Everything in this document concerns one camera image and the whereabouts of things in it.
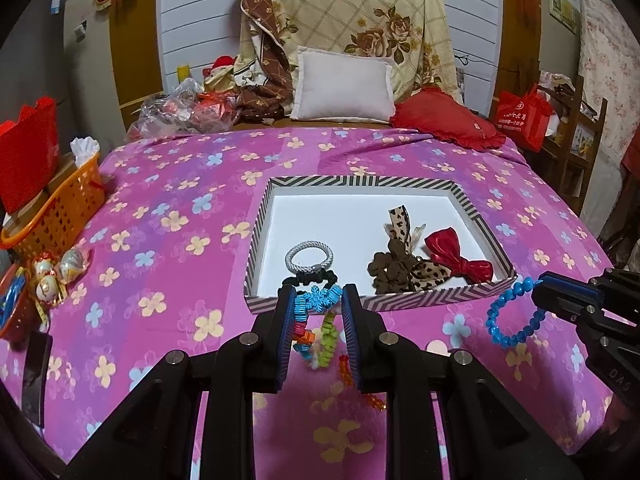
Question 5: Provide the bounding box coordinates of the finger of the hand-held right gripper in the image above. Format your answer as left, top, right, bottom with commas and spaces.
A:
542, 269, 640, 311
531, 282, 640, 401

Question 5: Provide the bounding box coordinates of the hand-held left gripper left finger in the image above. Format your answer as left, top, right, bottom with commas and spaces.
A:
60, 284, 298, 480

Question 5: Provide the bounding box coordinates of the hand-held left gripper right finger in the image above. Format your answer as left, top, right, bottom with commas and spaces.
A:
341, 283, 586, 480

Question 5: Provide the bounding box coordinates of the rainbow bead bracelet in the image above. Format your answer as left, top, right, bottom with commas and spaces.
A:
337, 354, 387, 412

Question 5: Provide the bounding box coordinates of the blue bead bracelet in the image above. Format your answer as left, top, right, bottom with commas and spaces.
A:
486, 276, 546, 349

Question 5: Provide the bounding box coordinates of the multicolour flower bracelet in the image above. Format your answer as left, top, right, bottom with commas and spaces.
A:
292, 284, 346, 369

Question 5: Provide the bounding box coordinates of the black scrunchie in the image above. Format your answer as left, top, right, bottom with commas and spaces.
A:
281, 269, 340, 294

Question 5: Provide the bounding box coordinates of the grey woven hair tie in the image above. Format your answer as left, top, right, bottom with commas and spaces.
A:
284, 241, 334, 274

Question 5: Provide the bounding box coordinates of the brown flower scrunchie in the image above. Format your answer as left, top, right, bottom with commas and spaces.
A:
367, 239, 417, 296

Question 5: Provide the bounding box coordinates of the striped cardboard box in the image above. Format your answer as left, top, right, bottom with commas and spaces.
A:
243, 175, 518, 315

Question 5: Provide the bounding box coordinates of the leopard print bow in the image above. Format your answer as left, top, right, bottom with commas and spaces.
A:
407, 259, 454, 294

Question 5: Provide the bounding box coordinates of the leopard print ribbon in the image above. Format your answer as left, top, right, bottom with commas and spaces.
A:
386, 205, 416, 247

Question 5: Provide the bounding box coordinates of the red satin bow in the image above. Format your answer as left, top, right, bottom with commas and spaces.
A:
424, 227, 494, 281

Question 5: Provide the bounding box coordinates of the pink floral bedsheet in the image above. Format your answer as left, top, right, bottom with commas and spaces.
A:
0, 127, 619, 480

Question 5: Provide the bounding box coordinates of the wooden shelf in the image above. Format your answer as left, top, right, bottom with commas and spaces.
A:
537, 75, 609, 217

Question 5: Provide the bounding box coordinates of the red shopping bag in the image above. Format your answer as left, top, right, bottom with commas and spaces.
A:
492, 85, 554, 154

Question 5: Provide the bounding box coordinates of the red ruffled cushion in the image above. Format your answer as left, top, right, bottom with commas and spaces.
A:
390, 87, 509, 151

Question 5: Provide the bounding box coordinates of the floral curtain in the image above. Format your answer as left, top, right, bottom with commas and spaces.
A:
577, 0, 640, 172

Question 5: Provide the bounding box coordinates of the clear plastic bag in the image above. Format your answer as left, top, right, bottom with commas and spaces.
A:
125, 77, 241, 142

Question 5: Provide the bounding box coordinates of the black phone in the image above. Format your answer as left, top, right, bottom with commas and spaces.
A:
21, 331, 54, 429

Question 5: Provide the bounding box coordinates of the white pillow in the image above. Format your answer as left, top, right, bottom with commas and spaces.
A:
290, 46, 396, 124

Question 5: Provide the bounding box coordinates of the orange plastic basket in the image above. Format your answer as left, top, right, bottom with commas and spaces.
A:
0, 152, 107, 262

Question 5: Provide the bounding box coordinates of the santa doll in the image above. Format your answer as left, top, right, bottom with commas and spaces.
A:
202, 55, 236, 94

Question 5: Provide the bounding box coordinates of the red plastic bowl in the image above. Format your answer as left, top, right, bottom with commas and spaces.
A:
0, 265, 39, 342

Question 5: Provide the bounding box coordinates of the white crumpled tissue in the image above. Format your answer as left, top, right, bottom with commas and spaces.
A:
70, 136, 101, 167

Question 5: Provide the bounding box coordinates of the red gift bag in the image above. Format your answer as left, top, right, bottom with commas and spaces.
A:
0, 99, 60, 214

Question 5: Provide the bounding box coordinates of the beige floral quilt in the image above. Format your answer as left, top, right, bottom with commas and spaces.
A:
217, 0, 463, 121

